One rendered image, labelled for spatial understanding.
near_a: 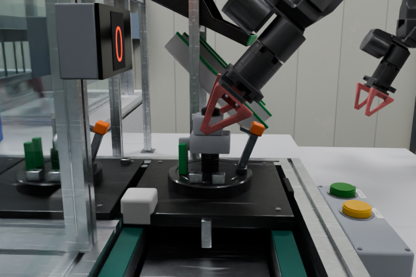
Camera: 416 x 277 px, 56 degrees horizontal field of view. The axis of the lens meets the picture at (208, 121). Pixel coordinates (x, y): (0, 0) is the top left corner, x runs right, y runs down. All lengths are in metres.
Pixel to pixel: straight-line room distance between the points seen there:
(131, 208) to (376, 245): 0.32
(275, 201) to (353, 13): 3.50
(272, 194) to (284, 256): 0.14
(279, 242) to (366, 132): 3.68
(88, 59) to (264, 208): 0.32
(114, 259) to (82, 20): 0.28
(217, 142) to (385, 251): 0.28
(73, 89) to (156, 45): 3.50
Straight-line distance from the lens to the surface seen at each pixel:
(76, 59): 0.39
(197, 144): 0.62
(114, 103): 0.85
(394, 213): 0.89
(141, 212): 0.56
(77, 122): 0.45
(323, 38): 3.95
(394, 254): 0.53
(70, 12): 0.39
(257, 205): 0.58
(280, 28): 0.59
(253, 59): 0.59
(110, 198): 0.62
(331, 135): 4.10
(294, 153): 1.21
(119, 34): 0.44
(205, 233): 0.55
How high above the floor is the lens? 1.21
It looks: 13 degrees down
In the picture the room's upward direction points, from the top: straight up
